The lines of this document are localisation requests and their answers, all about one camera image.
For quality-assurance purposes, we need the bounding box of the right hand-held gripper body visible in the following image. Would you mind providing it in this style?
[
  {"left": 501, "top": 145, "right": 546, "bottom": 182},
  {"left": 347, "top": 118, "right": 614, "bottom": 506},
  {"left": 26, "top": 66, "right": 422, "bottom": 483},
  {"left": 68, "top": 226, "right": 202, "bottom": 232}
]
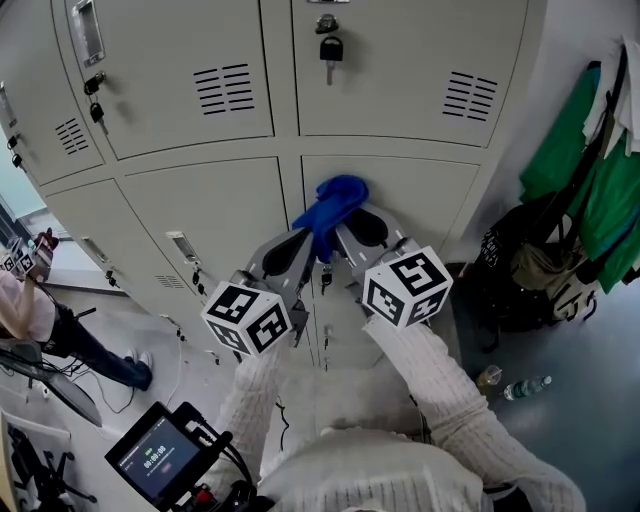
[{"left": 352, "top": 237, "right": 454, "bottom": 330}]

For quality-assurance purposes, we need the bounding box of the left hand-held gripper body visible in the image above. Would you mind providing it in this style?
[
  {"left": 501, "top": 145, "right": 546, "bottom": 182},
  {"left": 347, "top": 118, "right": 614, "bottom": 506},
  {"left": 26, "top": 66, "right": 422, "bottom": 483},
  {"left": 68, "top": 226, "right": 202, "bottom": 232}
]
[{"left": 200, "top": 270, "right": 310, "bottom": 357}]

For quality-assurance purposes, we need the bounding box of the blue cloth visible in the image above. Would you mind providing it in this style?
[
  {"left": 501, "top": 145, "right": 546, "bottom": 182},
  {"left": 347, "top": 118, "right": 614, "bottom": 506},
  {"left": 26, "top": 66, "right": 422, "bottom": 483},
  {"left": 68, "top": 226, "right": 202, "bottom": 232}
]
[{"left": 291, "top": 174, "right": 370, "bottom": 264}]

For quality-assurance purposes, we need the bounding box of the grey metal locker cabinet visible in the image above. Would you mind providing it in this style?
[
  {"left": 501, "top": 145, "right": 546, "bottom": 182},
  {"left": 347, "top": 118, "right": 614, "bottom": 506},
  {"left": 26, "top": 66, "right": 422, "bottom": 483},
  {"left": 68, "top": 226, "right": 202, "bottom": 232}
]
[{"left": 0, "top": 0, "right": 546, "bottom": 374}]

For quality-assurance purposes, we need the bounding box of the person's right forearm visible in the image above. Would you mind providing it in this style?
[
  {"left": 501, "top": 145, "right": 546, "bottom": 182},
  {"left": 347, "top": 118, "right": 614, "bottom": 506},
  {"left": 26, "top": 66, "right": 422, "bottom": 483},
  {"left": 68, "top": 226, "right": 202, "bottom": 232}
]
[{"left": 362, "top": 312, "right": 501, "bottom": 481}]

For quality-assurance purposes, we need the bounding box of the person's left forearm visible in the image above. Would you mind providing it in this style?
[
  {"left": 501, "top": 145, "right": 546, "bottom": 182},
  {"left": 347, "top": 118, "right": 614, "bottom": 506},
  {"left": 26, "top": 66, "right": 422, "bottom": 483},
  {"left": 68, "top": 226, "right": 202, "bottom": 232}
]
[{"left": 199, "top": 337, "right": 301, "bottom": 501}]

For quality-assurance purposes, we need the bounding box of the black bag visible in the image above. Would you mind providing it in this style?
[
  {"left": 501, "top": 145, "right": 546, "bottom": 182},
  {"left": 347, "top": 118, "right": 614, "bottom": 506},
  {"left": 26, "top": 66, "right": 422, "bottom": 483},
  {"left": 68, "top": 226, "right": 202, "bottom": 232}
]
[{"left": 469, "top": 192, "right": 566, "bottom": 351}]

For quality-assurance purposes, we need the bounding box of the clear plastic cup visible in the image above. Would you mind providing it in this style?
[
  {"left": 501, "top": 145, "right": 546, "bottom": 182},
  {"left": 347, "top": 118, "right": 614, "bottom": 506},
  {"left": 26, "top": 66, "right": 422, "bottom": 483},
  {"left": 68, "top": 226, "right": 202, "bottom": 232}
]
[{"left": 474, "top": 364, "right": 504, "bottom": 399}]

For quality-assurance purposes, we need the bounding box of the khaki bag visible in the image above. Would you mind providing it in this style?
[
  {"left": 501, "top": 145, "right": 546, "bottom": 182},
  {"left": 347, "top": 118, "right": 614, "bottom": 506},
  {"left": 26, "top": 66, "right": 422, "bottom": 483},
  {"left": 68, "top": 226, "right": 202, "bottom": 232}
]
[{"left": 509, "top": 239, "right": 576, "bottom": 296}]

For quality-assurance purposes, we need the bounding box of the clear plastic water bottle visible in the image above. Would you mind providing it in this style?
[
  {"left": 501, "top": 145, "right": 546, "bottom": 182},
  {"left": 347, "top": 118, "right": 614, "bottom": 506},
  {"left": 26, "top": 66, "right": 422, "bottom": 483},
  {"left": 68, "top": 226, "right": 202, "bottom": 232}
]
[{"left": 502, "top": 374, "right": 554, "bottom": 402}]

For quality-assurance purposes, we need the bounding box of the black monitor screen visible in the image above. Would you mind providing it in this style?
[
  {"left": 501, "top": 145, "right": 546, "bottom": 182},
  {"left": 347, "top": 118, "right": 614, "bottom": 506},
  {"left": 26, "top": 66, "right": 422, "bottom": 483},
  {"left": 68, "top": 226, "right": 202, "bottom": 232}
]
[{"left": 103, "top": 399, "right": 261, "bottom": 512}]

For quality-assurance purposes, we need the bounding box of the white patterned backpack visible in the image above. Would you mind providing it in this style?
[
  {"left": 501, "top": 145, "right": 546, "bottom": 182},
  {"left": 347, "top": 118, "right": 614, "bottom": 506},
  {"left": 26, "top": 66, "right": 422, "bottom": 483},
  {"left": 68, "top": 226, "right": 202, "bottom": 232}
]
[{"left": 549, "top": 272, "right": 601, "bottom": 324}]

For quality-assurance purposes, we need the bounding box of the gray mesh chair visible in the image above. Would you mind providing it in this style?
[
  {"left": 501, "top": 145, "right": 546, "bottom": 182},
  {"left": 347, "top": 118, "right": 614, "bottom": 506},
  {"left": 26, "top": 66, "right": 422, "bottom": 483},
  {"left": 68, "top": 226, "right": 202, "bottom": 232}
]
[{"left": 0, "top": 339, "right": 104, "bottom": 429}]

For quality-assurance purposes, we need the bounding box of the person's torso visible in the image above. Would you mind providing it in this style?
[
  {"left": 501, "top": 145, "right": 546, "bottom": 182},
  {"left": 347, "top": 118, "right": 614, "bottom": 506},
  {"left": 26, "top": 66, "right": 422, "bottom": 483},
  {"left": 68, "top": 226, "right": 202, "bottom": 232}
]
[{"left": 257, "top": 427, "right": 586, "bottom": 512}]

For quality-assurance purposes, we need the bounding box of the black clothes rack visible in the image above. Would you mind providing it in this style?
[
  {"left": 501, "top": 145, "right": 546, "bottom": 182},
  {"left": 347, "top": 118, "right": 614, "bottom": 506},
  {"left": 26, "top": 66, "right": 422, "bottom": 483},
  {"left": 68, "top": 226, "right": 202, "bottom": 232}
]
[{"left": 547, "top": 42, "right": 629, "bottom": 251}]

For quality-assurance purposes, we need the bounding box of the green jacket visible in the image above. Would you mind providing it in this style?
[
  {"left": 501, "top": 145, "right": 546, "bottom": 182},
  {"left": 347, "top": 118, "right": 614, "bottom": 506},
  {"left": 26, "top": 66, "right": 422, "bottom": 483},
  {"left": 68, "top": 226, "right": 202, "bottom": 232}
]
[{"left": 519, "top": 62, "right": 640, "bottom": 296}]

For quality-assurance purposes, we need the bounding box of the black office chair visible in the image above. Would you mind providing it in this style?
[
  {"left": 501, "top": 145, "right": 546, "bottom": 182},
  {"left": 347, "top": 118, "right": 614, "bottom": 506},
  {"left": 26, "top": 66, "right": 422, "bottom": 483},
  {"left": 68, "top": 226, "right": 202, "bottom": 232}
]
[{"left": 7, "top": 424, "right": 99, "bottom": 512}]

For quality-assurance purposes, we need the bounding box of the white shirt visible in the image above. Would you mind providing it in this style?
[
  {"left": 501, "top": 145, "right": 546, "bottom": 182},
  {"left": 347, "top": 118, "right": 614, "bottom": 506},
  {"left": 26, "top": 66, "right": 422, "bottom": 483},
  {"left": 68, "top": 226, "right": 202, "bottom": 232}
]
[{"left": 582, "top": 34, "right": 640, "bottom": 156}]

